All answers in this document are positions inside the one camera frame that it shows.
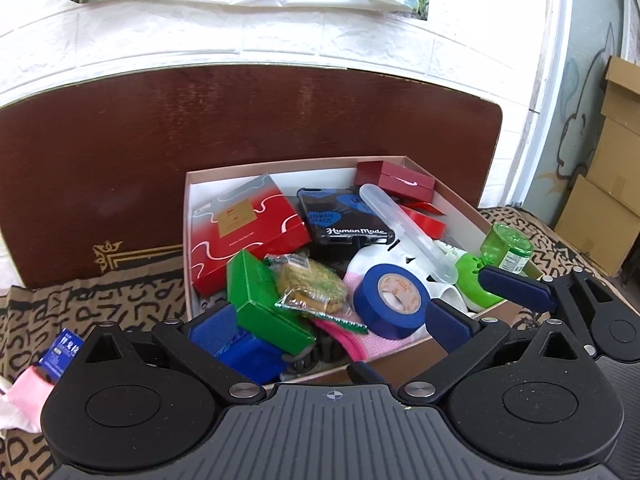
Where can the blue plastic box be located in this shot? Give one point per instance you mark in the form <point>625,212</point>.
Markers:
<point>250,357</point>

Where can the dark red small box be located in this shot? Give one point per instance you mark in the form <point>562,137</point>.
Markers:
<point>395,180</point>

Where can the green plastic bottle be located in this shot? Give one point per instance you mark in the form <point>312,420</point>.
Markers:
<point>505,247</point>

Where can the cookie packet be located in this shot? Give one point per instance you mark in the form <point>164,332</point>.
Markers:
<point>310,285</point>

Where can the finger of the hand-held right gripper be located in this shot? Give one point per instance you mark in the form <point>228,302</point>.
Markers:
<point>515,288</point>

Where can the small blue white box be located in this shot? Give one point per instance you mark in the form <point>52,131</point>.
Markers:
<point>60,352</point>

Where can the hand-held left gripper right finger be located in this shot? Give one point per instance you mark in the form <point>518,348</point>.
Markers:
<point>450,321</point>

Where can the bright red small box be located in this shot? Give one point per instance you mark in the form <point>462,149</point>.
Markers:
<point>425,220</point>

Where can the clear plastic tube case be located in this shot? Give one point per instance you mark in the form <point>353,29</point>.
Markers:
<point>405,230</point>

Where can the stack of flat cardboard boxes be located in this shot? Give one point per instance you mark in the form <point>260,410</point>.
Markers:
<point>605,170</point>

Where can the green rectangular box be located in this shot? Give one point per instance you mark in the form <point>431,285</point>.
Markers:
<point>255,290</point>

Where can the red patterned flat box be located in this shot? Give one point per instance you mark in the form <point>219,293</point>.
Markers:
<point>240,230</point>

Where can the blue tape roll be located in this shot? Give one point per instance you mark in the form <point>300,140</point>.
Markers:
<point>385,310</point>

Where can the black ribbed object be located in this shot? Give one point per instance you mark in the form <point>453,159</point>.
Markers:
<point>315,355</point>

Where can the green round air freshener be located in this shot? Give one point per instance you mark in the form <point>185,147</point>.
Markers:
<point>472,280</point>

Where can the black phone case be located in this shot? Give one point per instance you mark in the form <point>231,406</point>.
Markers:
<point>345,220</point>

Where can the brown cardboard box container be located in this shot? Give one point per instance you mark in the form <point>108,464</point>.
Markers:
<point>330,177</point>

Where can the white plastic object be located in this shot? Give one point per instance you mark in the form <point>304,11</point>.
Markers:
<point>370,260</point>

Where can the brown wooden headboard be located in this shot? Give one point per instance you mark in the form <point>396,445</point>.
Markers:
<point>150,150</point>

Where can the brown patterned blanket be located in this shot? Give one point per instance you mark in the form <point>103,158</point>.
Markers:
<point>125,300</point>

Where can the pink white sock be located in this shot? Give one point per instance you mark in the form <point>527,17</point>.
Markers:
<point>25,395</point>

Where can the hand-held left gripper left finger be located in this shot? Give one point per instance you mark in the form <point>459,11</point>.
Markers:
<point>215,329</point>

